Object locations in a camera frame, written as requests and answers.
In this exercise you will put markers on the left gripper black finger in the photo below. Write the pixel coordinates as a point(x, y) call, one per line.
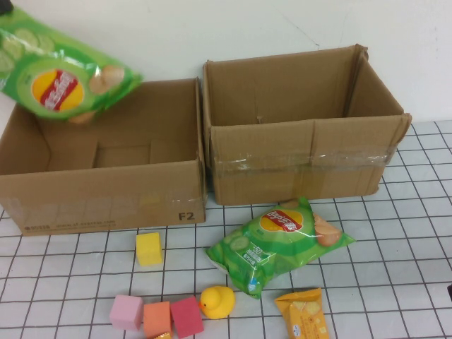
point(5, 5)

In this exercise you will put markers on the green Lay's chip bag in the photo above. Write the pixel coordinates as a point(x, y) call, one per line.
point(275, 247)
point(56, 84)

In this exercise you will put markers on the yellow cracker packet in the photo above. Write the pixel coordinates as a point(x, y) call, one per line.
point(303, 314)
point(162, 336)

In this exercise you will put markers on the cardboard box with F2 print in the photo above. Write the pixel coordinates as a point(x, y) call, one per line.
point(106, 197)

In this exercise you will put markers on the yellow foam cube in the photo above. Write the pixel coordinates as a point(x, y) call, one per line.
point(149, 249)

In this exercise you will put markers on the cardboard box with clear tape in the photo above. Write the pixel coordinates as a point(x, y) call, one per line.
point(282, 169)

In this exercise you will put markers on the pink foam cube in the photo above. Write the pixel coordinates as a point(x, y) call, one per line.
point(125, 312)

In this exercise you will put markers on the orange foam cube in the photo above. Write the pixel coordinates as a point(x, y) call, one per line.
point(157, 318)

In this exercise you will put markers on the red foam cube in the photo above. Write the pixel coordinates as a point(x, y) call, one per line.
point(187, 318)

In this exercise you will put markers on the yellow rubber duck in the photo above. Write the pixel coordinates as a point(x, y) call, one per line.
point(219, 300)

